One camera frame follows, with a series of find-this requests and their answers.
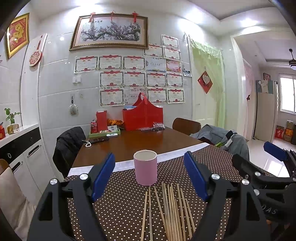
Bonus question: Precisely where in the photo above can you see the grey jacket on chair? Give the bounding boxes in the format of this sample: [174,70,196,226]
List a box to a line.
[190,124,249,161]

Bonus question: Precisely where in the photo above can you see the white refrigerator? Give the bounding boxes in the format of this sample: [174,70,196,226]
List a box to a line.
[253,80,278,142]

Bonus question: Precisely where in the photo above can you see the beige cushioned chair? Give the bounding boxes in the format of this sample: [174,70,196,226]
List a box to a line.
[1,159,36,240]

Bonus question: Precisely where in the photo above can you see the brown polka dot mat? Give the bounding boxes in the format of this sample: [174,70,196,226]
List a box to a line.
[63,144,276,241]

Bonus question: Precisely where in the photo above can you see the black jacket on chair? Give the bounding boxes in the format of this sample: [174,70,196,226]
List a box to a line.
[52,126,86,178]

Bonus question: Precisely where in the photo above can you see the white black cabinet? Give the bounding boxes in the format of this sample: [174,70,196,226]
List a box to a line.
[1,124,55,205]

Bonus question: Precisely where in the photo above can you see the brown wooden chair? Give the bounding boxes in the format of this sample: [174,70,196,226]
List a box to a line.
[172,118,201,136]

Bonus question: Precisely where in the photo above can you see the black phone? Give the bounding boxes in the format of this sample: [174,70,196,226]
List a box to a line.
[89,136,109,145]

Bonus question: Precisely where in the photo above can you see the green tray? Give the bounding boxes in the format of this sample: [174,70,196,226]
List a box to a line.
[88,128,121,138]

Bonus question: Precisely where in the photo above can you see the red cola can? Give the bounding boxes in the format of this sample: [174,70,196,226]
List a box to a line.
[90,120,98,133]

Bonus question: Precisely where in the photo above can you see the pink cylindrical cup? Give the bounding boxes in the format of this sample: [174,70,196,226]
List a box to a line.
[133,150,158,186]

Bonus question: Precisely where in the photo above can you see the red diamond door decoration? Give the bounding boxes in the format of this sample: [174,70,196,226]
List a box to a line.
[198,71,213,94]

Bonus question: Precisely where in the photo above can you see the red tissue box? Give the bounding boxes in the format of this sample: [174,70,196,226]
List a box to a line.
[0,123,6,140]

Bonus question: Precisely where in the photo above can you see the potted green plant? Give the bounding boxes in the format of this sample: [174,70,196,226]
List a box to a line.
[4,108,21,135]

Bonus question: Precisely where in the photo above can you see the green door curtain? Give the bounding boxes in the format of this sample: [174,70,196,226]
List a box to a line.
[190,40,226,128]

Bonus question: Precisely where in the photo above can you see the red gift bag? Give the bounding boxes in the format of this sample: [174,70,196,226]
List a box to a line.
[122,92,164,131]

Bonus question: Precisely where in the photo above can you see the framed plum blossom painting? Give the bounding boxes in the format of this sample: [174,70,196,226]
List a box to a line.
[69,12,149,51]

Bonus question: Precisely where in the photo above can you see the gold framed red picture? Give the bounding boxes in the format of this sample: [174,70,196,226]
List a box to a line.
[5,13,30,59]

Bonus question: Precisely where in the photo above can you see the hanging wall brush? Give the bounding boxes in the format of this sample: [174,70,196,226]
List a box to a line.
[69,96,78,115]

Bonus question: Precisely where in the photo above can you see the red round wall ornament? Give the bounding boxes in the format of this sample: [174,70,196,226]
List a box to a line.
[29,35,45,67]

